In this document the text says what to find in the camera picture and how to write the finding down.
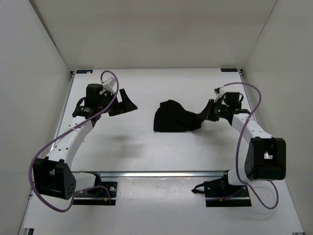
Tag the left blue label sticker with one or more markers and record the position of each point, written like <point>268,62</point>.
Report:
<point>84,71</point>

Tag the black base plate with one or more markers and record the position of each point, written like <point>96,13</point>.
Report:
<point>220,194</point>
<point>98,196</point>

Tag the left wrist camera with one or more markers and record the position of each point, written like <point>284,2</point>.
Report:
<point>108,84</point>

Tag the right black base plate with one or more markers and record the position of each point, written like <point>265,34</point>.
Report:
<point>220,194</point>

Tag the black skirt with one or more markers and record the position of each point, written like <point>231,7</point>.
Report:
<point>171,117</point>

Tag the blue label sticker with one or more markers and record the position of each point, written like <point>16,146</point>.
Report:
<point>84,71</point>
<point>229,70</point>

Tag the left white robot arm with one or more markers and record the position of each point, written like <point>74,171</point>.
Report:
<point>52,174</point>

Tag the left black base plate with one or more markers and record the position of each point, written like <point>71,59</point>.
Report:
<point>98,196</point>

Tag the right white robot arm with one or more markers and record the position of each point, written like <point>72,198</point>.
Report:
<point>266,155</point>

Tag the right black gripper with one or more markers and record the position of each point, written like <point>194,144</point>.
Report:
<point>208,110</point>

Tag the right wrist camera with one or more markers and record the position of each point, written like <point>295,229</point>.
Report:
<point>219,92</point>

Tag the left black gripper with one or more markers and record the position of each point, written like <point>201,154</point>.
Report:
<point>125,105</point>

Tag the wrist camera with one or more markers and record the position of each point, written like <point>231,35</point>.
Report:
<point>108,84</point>
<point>219,92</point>

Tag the right blue label sticker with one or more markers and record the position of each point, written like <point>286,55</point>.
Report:
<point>229,70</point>

